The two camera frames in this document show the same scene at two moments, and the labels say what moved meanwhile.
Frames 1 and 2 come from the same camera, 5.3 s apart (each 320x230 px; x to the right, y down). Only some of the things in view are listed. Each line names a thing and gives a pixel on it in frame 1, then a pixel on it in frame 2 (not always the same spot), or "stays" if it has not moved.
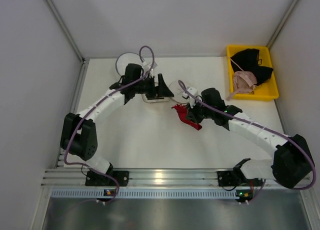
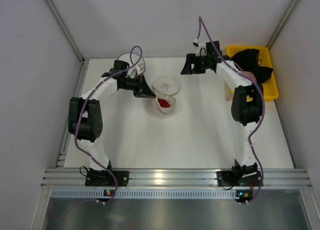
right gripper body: x=192 y=114 to x=194 y=63
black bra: x=247 y=60 stays
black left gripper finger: x=162 y=90 to x=145 y=91
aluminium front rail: x=61 y=178 stays
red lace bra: x=181 y=111 to x=163 y=103
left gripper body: x=155 y=86 to x=139 y=85
